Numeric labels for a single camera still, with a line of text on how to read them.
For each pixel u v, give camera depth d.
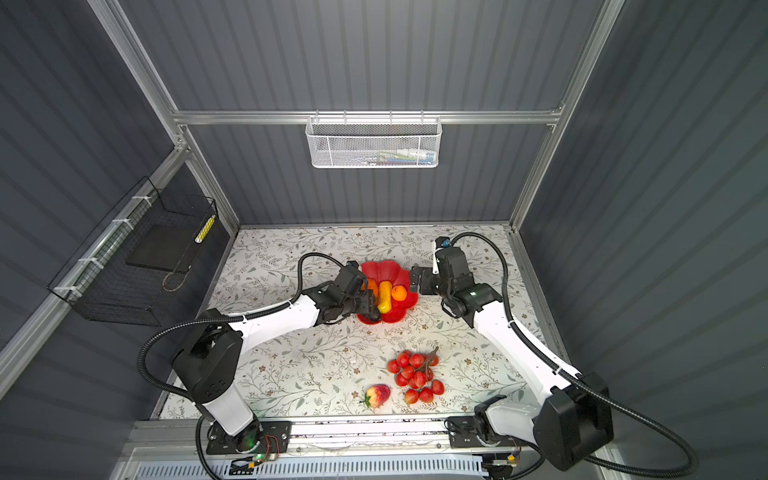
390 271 1.04
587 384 0.41
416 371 0.79
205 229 0.81
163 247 0.75
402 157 0.93
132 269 0.72
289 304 0.58
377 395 0.77
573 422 0.39
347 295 0.70
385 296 0.96
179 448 0.73
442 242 0.71
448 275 0.62
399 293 0.96
